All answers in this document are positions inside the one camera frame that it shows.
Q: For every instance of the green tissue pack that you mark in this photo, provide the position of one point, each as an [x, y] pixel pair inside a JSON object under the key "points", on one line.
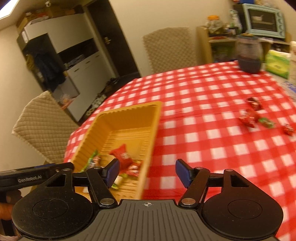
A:
{"points": [[277, 63]]}

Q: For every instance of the beige quilted chair back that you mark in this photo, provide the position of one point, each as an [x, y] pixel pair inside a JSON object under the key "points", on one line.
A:
{"points": [[170, 49]]}

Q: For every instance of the green candy packet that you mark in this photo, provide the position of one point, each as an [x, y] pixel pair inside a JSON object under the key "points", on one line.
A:
{"points": [[266, 122]]}

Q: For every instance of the person's left hand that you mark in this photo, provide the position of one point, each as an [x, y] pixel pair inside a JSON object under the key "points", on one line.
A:
{"points": [[7, 209]]}

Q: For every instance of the large red candy packet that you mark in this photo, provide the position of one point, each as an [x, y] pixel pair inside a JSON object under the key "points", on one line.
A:
{"points": [[121, 154]]}

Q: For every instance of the dark glass jar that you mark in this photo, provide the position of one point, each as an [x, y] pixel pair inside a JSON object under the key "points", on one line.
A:
{"points": [[249, 54]]}

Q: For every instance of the blue white flat packet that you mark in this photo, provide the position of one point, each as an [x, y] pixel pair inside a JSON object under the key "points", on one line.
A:
{"points": [[289, 87]]}

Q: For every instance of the dark hanging jacket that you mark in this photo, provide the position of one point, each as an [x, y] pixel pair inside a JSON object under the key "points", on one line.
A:
{"points": [[46, 69]]}

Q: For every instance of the light blue toaster oven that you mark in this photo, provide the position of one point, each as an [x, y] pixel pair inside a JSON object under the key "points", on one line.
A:
{"points": [[264, 20]]}

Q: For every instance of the plastic jar orange lid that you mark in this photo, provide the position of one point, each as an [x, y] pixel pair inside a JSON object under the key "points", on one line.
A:
{"points": [[214, 24]]}

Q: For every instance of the row of shoes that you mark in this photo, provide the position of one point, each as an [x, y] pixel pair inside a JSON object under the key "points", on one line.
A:
{"points": [[96, 104]]}

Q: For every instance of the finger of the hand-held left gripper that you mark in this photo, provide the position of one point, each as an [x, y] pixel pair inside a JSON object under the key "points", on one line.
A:
{"points": [[62, 166]]}

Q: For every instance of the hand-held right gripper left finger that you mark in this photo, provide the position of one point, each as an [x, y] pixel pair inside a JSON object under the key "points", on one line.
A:
{"points": [[112, 172]]}

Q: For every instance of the green white snack bar packet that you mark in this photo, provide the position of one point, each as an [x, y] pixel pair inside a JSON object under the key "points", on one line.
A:
{"points": [[91, 161]]}

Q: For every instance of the white cabinet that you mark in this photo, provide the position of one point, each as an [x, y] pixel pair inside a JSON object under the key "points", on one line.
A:
{"points": [[76, 62]]}

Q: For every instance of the red checked tablecloth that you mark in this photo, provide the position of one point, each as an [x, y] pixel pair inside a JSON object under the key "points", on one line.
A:
{"points": [[208, 150]]}

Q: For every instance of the yellow plastic tray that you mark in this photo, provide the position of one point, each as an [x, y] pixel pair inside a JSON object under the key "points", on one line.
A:
{"points": [[129, 120]]}

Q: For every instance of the wooden shelf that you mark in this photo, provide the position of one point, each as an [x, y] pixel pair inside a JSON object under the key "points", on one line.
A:
{"points": [[203, 46]]}

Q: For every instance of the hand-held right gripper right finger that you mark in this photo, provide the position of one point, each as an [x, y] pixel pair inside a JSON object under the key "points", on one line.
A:
{"points": [[182, 172]]}

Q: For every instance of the dark door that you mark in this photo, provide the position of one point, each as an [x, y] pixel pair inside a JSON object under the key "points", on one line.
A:
{"points": [[111, 37]]}

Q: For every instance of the small red candy packet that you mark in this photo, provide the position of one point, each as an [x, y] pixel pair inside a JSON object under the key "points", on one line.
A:
{"points": [[288, 129]]}

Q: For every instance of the ceiling light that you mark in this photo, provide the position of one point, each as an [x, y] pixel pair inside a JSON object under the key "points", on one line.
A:
{"points": [[8, 7]]}

